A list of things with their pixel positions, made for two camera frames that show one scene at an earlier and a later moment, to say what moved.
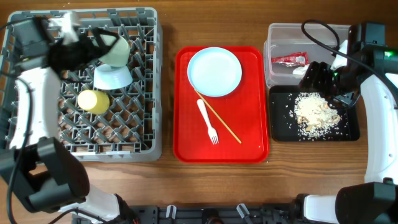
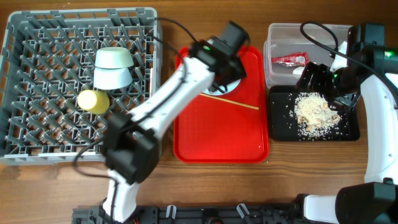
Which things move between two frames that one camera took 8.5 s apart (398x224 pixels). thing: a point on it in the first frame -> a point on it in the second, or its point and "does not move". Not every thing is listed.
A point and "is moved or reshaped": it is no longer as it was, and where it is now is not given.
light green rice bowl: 118,55 is moved or reshaped
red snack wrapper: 292,59 does not move
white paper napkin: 300,70 does not move
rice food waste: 314,116 does not move
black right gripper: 314,78 does not move
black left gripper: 86,44 -> 239,73
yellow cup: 94,101 does not move
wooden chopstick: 233,134 -> 230,101
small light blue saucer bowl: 108,78 does not move
